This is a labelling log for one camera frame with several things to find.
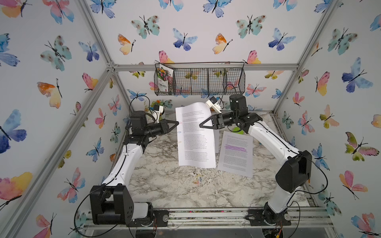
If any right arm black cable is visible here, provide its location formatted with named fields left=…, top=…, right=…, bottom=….
left=220, top=83, right=328, bottom=238

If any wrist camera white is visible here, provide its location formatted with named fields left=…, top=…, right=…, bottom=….
left=152, top=105, right=165, bottom=123
left=206, top=96, right=222, bottom=114

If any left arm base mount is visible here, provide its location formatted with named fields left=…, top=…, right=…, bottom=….
left=127, top=209, right=169, bottom=228

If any colourful seed packet booklet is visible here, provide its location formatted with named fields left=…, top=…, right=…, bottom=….
left=156, top=63, right=174, bottom=94

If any document with purple highlight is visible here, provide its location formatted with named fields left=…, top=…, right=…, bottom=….
left=217, top=131, right=254, bottom=178

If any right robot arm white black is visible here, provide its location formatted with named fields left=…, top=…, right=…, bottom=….
left=199, top=94, right=312, bottom=217

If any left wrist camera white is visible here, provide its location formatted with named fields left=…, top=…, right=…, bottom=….
left=152, top=105, right=165, bottom=123

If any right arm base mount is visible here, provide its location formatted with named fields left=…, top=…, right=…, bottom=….
left=244, top=208, right=291, bottom=226

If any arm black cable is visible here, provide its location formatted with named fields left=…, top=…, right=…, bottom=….
left=220, top=83, right=328, bottom=238
left=72, top=94, right=155, bottom=234

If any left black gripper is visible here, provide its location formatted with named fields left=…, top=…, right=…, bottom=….
left=143, top=120, right=177, bottom=139

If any plain text document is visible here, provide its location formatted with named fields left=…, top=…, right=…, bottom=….
left=176, top=102, right=216, bottom=169

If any document with green highlight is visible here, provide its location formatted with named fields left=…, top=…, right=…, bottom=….
left=213, top=130, right=220, bottom=154

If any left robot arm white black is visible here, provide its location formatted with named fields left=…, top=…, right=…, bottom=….
left=89, top=111, right=179, bottom=226

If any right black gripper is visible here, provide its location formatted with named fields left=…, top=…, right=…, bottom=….
left=200, top=113, right=240, bottom=132

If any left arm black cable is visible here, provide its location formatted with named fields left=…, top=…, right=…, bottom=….
left=72, top=94, right=155, bottom=234

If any green toy trowel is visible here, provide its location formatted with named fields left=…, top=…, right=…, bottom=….
left=232, top=127, right=244, bottom=134

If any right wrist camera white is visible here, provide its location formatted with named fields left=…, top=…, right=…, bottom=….
left=206, top=96, right=222, bottom=114

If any black wire basket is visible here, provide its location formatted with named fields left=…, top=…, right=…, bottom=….
left=154, top=62, right=246, bottom=98

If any artificial flower plant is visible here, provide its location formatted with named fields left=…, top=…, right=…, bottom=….
left=144, top=100, right=173, bottom=112

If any aluminium front rail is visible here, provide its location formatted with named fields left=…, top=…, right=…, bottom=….
left=83, top=206, right=334, bottom=230

